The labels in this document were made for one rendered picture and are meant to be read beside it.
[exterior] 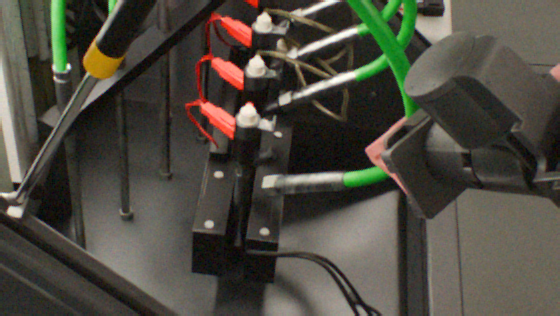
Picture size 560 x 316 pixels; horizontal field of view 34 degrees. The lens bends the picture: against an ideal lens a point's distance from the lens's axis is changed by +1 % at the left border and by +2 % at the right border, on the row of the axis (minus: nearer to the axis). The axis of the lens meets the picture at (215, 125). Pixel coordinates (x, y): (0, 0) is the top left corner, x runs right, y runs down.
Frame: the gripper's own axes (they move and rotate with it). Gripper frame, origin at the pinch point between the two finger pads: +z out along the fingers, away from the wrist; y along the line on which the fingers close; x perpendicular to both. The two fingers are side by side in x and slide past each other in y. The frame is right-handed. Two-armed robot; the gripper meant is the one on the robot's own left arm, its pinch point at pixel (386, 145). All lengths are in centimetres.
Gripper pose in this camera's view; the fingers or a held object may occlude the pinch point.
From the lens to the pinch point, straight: 81.7
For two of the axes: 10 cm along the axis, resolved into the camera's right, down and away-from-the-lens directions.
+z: -3.9, -0.1, 9.2
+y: -7.5, 5.8, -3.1
